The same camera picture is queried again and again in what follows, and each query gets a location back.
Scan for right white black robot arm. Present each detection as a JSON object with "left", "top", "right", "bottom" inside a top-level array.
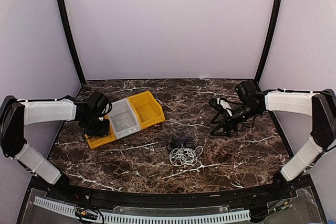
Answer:
[{"left": 209, "top": 89, "right": 335, "bottom": 200}]

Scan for yellow bin near front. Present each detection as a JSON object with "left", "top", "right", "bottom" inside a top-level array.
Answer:
[{"left": 84, "top": 115, "right": 116, "bottom": 149}]

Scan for white slotted cable duct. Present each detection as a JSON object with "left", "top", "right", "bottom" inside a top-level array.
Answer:
[{"left": 33, "top": 196, "right": 251, "bottom": 224}]

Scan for white cable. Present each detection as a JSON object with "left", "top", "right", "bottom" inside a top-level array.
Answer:
[{"left": 169, "top": 145, "right": 204, "bottom": 167}]

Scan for white plastic bin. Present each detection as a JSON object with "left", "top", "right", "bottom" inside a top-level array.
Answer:
[{"left": 108, "top": 98, "right": 142, "bottom": 140}]

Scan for left black frame post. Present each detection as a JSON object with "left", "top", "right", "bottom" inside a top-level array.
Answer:
[{"left": 57, "top": 0, "right": 86, "bottom": 86}]

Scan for black frame post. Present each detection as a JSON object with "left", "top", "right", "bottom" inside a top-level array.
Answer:
[
  {"left": 254, "top": 0, "right": 281, "bottom": 84},
  {"left": 57, "top": 0, "right": 86, "bottom": 86}
]

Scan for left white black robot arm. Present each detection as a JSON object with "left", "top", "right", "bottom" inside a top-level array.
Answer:
[{"left": 1, "top": 91, "right": 112, "bottom": 201}]

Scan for yellow bin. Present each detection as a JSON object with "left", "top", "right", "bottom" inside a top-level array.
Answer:
[
  {"left": 84, "top": 115, "right": 116, "bottom": 149},
  {"left": 127, "top": 91, "right": 165, "bottom": 130}
]

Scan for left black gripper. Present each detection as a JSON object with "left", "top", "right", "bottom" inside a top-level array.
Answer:
[{"left": 81, "top": 114, "right": 109, "bottom": 136}]

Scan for thick black cable bundle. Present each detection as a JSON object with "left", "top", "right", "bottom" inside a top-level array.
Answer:
[{"left": 166, "top": 136, "right": 187, "bottom": 152}]

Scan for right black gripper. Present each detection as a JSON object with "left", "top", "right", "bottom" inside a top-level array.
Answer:
[{"left": 211, "top": 102, "right": 260, "bottom": 136}]

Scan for yellow bin near back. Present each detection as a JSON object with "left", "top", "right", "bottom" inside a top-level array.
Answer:
[{"left": 127, "top": 91, "right": 165, "bottom": 130}]

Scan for right black frame post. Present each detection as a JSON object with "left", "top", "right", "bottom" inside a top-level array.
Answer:
[{"left": 254, "top": 0, "right": 281, "bottom": 84}]

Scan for black front rail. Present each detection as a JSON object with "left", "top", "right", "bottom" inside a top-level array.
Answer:
[{"left": 31, "top": 176, "right": 313, "bottom": 210}]

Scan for small circuit board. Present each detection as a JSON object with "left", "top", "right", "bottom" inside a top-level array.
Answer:
[{"left": 75, "top": 207, "right": 99, "bottom": 220}]

